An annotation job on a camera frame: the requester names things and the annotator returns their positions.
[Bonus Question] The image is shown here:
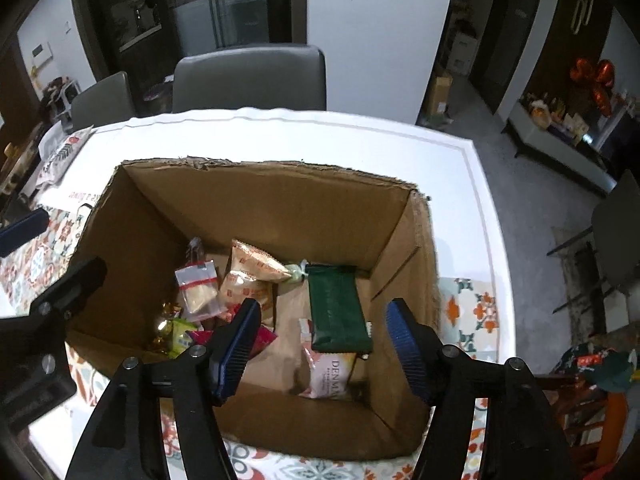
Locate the orange wooden chair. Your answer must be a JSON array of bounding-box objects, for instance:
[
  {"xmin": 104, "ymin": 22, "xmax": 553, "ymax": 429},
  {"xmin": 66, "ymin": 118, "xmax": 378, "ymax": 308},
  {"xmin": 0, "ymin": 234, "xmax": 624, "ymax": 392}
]
[{"xmin": 540, "ymin": 345, "xmax": 640, "ymax": 480}]

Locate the brown cardboard box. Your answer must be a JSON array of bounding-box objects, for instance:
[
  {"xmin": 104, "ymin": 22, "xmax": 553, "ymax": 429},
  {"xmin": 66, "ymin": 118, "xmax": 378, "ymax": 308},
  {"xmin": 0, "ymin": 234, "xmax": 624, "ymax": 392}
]
[{"xmin": 65, "ymin": 159, "xmax": 441, "ymax": 461}]

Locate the clear red-striped zip bag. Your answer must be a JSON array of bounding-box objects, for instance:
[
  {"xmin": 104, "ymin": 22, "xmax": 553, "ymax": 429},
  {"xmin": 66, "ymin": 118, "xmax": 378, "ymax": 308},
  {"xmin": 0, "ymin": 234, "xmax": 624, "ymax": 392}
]
[{"xmin": 175, "ymin": 260, "xmax": 221, "ymax": 324}]

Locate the wide grey dining chair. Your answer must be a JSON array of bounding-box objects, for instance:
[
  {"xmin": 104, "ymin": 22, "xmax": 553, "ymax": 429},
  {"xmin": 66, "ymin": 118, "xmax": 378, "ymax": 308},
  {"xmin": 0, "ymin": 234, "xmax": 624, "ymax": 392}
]
[{"xmin": 171, "ymin": 44, "xmax": 328, "ymax": 112}]

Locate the white storage box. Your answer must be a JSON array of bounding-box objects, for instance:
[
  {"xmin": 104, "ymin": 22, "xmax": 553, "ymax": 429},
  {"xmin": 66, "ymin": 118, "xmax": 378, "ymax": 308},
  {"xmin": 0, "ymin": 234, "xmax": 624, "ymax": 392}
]
[{"xmin": 446, "ymin": 32, "xmax": 478, "ymax": 77}]

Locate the glass sliding door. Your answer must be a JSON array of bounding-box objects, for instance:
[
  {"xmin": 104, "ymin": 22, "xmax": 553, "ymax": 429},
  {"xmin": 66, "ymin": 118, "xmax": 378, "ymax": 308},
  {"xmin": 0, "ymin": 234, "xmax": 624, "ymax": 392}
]
[{"xmin": 167, "ymin": 0, "xmax": 294, "ymax": 54}]

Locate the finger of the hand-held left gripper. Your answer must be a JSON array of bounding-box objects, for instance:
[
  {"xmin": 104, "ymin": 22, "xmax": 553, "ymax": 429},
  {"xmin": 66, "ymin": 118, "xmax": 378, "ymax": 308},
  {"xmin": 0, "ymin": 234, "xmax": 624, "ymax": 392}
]
[
  {"xmin": 0, "ymin": 208, "xmax": 50, "ymax": 258},
  {"xmin": 27, "ymin": 257, "xmax": 108, "ymax": 322}
]

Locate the gold wrapped candy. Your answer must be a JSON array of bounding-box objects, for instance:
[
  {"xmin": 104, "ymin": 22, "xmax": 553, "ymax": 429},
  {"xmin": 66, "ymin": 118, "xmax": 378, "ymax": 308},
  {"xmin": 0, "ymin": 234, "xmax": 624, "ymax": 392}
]
[{"xmin": 150, "ymin": 300, "xmax": 177, "ymax": 354}]

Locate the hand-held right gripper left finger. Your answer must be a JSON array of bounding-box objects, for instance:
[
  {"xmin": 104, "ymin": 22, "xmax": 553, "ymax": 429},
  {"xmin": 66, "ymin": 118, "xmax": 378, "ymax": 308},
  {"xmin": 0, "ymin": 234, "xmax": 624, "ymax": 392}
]
[{"xmin": 64, "ymin": 298, "xmax": 262, "ymax": 480}]

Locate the pink white snack packet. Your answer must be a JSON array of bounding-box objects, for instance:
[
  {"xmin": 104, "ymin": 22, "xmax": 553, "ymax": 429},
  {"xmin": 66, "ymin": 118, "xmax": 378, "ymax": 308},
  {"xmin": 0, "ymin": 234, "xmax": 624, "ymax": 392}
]
[{"xmin": 299, "ymin": 317, "xmax": 371, "ymax": 401}]

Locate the white low sideboard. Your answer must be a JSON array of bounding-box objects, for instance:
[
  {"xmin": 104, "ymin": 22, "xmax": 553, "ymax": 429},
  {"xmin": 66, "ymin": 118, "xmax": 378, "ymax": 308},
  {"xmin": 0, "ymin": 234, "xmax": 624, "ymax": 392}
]
[{"xmin": 502, "ymin": 92, "xmax": 619, "ymax": 199}]

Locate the beige snack packet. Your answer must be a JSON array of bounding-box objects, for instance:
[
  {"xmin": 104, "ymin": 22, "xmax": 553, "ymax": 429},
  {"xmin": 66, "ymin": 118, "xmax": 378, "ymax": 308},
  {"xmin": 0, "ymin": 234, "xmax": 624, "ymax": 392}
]
[
  {"xmin": 229, "ymin": 239, "xmax": 293, "ymax": 284},
  {"xmin": 218, "ymin": 271, "xmax": 275, "ymax": 314}
]

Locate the tall cardboard carton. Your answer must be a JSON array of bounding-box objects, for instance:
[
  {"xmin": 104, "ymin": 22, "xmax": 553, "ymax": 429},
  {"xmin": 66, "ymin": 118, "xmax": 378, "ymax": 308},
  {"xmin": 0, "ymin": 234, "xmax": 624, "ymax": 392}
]
[{"xmin": 422, "ymin": 74, "xmax": 454, "ymax": 121}]

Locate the pile of gift packages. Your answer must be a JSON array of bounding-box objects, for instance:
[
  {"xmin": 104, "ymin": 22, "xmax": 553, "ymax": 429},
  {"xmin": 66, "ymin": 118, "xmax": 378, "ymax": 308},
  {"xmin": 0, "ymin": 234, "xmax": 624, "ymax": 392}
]
[{"xmin": 520, "ymin": 90, "xmax": 601, "ymax": 143}]

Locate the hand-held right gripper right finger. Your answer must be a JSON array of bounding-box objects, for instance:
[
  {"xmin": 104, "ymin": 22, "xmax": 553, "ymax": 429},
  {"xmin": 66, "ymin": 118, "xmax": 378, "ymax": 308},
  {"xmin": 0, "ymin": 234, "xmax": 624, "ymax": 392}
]
[{"xmin": 385, "ymin": 298, "xmax": 576, "ymax": 480}]

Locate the red snack packet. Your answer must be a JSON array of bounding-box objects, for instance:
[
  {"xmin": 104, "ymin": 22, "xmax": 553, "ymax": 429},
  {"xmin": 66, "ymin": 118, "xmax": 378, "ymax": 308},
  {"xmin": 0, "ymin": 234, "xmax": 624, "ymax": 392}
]
[{"xmin": 220, "ymin": 305, "xmax": 279, "ymax": 361}]

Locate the white patterned snack bag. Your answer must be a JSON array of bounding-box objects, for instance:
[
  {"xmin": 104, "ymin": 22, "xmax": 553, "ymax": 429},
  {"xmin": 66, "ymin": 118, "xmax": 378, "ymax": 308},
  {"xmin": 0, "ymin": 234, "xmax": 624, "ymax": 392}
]
[{"xmin": 37, "ymin": 126, "xmax": 96, "ymax": 191}]

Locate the narrow grey dining chair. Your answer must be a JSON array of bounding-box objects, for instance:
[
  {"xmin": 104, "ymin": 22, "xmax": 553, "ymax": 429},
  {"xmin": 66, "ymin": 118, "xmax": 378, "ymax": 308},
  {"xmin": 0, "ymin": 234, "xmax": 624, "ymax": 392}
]
[{"xmin": 70, "ymin": 71, "xmax": 137, "ymax": 131}]

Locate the dark double entry door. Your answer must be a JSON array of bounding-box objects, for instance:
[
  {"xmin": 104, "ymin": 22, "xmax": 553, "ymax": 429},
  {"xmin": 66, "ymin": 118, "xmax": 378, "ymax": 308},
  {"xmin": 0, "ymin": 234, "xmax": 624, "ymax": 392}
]
[{"xmin": 530, "ymin": 0, "xmax": 616, "ymax": 106}]

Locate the round metal bin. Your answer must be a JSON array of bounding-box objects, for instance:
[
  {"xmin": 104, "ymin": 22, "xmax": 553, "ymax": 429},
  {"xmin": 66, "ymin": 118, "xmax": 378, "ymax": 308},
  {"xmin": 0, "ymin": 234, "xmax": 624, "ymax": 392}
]
[{"xmin": 142, "ymin": 82, "xmax": 174, "ymax": 111}]

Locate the small white shelf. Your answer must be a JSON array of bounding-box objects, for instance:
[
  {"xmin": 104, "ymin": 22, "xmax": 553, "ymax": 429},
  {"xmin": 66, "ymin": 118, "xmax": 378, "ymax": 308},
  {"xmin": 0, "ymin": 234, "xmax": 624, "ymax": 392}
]
[{"xmin": 42, "ymin": 77, "xmax": 81, "ymax": 123}]

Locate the dark green snack packet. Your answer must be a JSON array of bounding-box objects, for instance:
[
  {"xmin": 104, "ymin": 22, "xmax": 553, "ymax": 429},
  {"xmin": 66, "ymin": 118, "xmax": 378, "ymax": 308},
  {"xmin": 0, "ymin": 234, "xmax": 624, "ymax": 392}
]
[{"xmin": 305, "ymin": 263, "xmax": 374, "ymax": 353}]

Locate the grey metal-legged chair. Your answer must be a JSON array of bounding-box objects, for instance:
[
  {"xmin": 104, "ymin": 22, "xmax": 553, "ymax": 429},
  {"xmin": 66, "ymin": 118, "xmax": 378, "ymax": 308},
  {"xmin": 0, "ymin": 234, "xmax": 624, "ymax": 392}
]
[{"xmin": 547, "ymin": 170, "xmax": 640, "ymax": 336}]

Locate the gold door handle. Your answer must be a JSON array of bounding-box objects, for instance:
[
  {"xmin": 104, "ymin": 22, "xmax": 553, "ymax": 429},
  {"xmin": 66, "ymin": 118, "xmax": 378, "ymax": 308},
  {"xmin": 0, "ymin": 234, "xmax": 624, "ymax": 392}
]
[{"xmin": 571, "ymin": 0, "xmax": 595, "ymax": 34}]

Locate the dark hallway door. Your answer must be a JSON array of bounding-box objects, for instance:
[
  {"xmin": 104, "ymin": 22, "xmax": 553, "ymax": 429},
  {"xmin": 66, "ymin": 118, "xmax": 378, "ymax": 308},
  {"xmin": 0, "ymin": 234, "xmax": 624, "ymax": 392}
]
[{"xmin": 470, "ymin": 0, "xmax": 527, "ymax": 113}]

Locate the yellow green snack packet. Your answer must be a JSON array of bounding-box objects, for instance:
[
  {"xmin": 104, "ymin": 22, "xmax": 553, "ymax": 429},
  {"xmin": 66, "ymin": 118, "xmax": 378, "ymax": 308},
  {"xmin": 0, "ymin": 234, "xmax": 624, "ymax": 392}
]
[{"xmin": 167, "ymin": 317, "xmax": 199, "ymax": 359}]

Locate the dark green cloth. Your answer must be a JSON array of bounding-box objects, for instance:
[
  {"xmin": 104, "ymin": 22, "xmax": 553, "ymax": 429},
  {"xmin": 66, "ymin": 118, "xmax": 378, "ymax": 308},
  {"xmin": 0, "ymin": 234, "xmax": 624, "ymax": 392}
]
[{"xmin": 555, "ymin": 342, "xmax": 639, "ymax": 394}]

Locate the floral patterned tablecloth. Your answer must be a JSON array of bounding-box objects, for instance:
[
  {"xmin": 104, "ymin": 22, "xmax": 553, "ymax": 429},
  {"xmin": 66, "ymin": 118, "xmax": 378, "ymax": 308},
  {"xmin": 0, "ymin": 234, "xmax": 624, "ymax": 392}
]
[{"xmin": 0, "ymin": 205, "xmax": 501, "ymax": 480}]

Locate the red foil balloon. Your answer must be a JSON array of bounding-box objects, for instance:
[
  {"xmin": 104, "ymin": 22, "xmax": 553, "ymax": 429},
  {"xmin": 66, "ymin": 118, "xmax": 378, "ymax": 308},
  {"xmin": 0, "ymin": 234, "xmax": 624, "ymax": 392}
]
[{"xmin": 570, "ymin": 58, "xmax": 616, "ymax": 116}]

